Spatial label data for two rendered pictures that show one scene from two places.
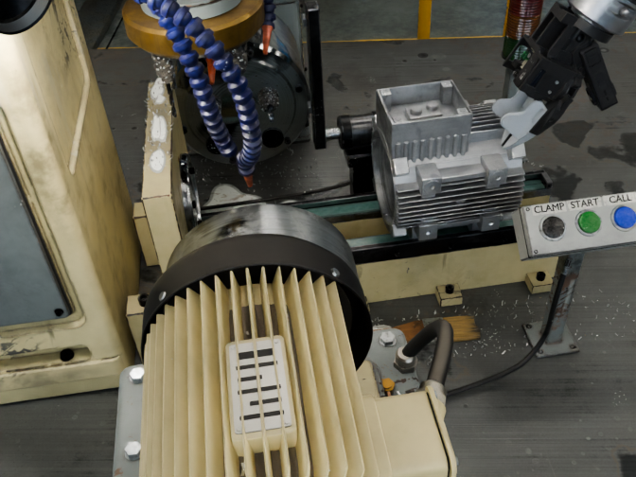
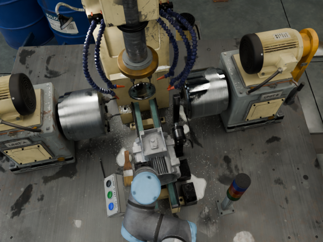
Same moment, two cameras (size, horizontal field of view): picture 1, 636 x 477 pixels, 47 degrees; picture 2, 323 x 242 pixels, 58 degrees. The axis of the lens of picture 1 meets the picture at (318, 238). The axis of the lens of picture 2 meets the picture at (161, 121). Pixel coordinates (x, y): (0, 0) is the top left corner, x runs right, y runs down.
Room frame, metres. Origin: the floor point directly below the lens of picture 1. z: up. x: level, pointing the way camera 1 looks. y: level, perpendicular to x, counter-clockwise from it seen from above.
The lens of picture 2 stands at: (0.94, -0.72, 2.29)
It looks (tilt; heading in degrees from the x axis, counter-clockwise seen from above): 60 degrees down; 87
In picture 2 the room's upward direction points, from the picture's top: 3 degrees counter-clockwise
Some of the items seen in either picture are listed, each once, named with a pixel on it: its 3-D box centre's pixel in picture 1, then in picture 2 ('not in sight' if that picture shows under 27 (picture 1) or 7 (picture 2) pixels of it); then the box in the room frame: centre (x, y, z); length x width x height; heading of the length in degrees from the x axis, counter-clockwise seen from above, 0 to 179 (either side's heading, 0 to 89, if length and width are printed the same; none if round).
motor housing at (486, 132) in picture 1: (443, 167); (156, 160); (0.93, -0.21, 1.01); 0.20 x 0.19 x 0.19; 97
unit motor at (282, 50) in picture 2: not in sight; (271, 72); (1.53, 0.13, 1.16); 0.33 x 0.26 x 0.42; 6
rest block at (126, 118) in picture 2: not in sight; (126, 114); (0.78, 0.16, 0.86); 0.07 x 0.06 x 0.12; 6
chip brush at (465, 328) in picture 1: (416, 332); (127, 167); (0.77, -0.15, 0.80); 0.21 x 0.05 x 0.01; 92
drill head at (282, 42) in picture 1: (236, 74); (206, 91); (1.23, 0.13, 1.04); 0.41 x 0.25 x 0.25; 6
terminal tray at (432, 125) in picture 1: (421, 121); (153, 144); (0.92, -0.17, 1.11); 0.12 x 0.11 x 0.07; 97
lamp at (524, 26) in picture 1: (522, 22); (236, 189); (1.25, -0.41, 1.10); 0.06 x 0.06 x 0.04
